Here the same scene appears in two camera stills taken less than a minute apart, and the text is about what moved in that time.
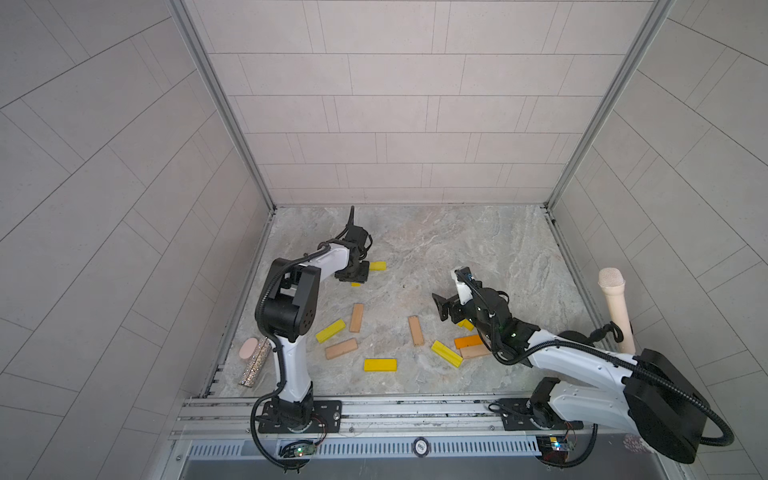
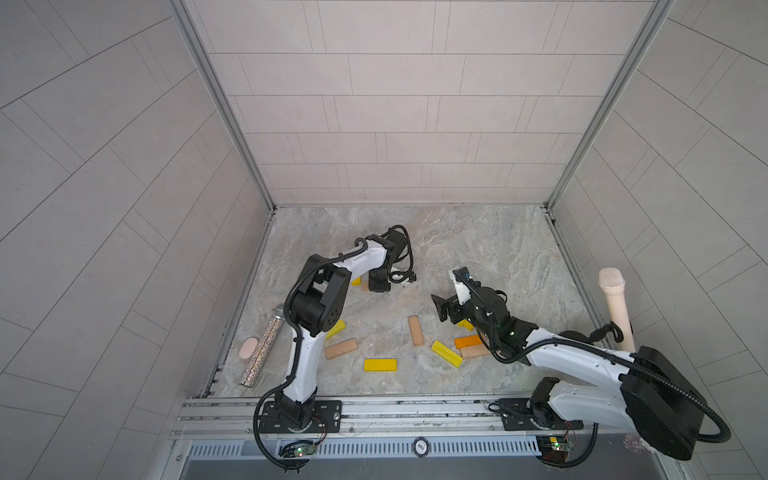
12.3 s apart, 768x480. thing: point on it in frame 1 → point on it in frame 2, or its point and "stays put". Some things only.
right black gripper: x=453 y=303 stays put
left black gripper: x=361 y=278 → x=378 y=287
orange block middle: x=467 y=341 stays put
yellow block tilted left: x=330 y=331 stays put
